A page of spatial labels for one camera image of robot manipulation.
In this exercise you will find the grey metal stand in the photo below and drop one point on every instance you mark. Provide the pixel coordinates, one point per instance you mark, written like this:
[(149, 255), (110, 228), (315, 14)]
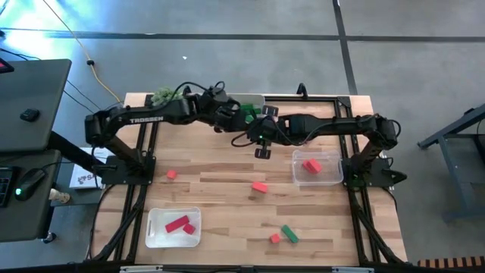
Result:
[(447, 170)]

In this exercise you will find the small red cube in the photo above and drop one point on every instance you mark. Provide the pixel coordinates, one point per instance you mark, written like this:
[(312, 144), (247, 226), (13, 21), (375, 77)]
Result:
[(189, 229)]

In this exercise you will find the long orange block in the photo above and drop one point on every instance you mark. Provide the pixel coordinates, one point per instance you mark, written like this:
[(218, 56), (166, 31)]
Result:
[(315, 166)]

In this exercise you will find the black aluminium table frame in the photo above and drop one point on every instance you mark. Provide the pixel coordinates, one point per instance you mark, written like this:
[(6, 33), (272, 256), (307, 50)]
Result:
[(318, 99)]

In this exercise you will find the light grey plastic bin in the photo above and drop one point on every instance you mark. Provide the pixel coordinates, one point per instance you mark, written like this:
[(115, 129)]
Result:
[(257, 99)]

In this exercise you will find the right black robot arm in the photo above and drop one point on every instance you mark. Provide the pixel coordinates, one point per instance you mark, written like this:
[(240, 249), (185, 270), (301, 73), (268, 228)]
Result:
[(333, 127)]

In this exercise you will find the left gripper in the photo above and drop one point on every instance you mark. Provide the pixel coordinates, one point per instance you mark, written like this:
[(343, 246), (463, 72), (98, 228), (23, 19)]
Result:
[(216, 112)]

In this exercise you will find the yellow black striped strip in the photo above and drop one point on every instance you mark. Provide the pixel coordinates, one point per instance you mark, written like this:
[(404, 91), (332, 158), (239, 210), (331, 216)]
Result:
[(451, 262)]

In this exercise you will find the green plant in white pot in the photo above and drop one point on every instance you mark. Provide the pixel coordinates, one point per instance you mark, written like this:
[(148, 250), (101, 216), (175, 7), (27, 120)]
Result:
[(163, 95)]

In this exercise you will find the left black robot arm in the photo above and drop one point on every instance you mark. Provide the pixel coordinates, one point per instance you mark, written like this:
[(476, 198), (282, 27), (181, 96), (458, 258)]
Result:
[(151, 115)]

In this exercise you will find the black computer mouse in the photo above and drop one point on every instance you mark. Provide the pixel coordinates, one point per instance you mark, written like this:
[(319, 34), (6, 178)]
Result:
[(30, 182)]

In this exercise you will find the long red block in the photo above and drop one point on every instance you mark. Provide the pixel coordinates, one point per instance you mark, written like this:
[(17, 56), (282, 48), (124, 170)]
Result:
[(177, 224)]

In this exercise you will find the white plastic bin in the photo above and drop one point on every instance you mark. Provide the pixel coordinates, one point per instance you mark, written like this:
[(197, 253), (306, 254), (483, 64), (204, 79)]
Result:
[(159, 235)]

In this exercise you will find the grey metal bracket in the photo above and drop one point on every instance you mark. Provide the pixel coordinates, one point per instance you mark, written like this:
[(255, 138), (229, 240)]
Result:
[(352, 270), (140, 269)]

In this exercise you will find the dark grey desk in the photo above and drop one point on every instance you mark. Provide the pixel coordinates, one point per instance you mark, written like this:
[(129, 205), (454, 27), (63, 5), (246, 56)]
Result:
[(38, 87), (34, 216)]

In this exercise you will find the small orange cube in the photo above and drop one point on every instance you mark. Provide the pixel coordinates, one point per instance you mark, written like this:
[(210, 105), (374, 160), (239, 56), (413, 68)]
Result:
[(171, 174), (275, 238)]

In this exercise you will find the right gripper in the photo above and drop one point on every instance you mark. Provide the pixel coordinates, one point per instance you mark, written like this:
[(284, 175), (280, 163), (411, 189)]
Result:
[(271, 130)]

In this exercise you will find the small black puck device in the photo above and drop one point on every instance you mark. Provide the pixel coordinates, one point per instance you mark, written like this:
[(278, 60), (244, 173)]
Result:
[(30, 115)]

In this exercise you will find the clear plastic bin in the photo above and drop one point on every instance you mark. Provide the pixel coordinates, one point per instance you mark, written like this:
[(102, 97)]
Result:
[(326, 178)]

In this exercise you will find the black device red light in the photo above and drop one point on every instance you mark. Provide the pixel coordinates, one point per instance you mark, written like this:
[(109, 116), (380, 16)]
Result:
[(4, 67)]

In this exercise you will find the white printed sheet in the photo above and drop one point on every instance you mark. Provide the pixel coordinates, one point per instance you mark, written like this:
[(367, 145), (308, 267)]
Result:
[(85, 178)]

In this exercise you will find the black keyboard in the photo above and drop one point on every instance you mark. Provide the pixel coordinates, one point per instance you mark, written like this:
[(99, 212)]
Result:
[(4, 187)]

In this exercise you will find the cream power plug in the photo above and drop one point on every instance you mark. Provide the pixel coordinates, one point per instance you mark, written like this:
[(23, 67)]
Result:
[(58, 196)]

